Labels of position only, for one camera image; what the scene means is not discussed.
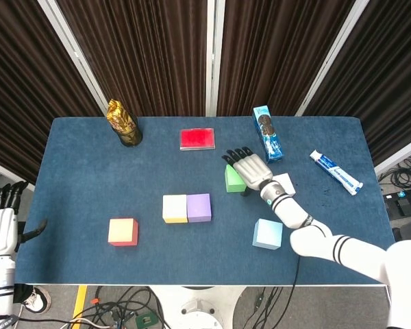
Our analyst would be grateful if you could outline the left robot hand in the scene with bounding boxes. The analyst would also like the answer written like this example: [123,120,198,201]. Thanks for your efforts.
[0,181,49,256]

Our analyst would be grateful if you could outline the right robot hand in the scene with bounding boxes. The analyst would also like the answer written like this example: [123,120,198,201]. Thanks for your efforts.
[221,146,274,198]

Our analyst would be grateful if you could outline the green foam cube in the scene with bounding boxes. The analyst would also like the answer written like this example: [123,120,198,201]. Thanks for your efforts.
[224,164,247,193]

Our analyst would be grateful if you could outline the pink foam cube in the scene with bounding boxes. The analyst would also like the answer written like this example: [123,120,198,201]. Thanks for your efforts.
[272,173,297,197]

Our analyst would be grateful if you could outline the yellow foam cube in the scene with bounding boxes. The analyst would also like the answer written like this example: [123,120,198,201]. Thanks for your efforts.
[162,194,188,224]

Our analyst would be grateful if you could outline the red foam cube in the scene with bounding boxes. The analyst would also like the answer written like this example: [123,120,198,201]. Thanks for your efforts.
[108,218,139,247]

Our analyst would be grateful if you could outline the blue cookie box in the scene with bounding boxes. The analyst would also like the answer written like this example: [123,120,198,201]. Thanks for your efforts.
[253,106,285,164]

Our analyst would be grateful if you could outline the light blue foam cube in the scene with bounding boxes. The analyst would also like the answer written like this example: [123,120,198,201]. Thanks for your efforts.
[252,218,284,249]

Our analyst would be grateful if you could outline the red box with clear lid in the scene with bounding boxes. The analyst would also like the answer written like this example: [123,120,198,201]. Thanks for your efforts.
[179,127,216,151]

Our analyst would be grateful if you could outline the purple foam cube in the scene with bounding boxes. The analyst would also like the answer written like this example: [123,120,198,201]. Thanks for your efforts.
[186,193,212,223]

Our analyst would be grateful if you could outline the person in black clothes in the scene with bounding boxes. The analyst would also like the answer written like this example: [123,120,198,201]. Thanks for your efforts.
[13,283,35,304]

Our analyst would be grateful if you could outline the white black sneaker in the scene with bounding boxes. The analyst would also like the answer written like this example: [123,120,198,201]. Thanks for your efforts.
[22,287,52,313]

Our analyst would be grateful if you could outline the white blue toothpaste tube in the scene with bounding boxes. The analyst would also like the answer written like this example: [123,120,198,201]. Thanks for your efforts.
[309,149,364,196]

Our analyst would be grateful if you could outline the brown pleated curtain panel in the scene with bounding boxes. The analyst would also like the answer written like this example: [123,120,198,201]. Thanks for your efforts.
[216,0,356,117]
[56,0,209,117]
[303,0,411,165]
[0,0,105,184]

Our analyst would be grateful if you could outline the black mesh pen holder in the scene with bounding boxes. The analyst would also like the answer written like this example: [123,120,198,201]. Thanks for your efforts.
[114,116,143,147]

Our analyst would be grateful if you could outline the gold foil snack bag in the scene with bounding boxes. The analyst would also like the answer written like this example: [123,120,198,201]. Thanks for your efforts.
[105,99,137,134]

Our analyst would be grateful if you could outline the green circuit device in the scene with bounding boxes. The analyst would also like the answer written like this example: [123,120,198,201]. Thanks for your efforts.
[136,312,158,328]

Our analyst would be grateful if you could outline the white partition base rail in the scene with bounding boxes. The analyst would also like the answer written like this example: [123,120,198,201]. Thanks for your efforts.
[374,142,411,175]
[0,156,36,192]

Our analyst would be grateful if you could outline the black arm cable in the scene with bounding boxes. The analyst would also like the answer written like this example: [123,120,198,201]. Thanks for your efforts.
[290,255,301,287]

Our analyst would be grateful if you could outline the white partition frame post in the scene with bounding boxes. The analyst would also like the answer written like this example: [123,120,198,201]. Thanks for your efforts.
[204,0,226,117]
[37,0,109,117]
[293,0,370,117]

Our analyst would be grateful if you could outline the black cable with inline box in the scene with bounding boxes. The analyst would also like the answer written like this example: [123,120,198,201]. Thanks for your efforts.
[249,286,285,329]

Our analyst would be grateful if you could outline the black floor cable tangle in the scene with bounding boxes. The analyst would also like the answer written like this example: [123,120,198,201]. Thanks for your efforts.
[85,286,169,329]

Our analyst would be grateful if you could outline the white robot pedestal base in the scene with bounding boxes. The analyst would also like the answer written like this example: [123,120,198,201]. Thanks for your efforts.
[150,286,247,329]

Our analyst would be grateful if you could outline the coiled black cables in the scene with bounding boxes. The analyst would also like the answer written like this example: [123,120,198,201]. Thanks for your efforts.
[390,160,411,189]

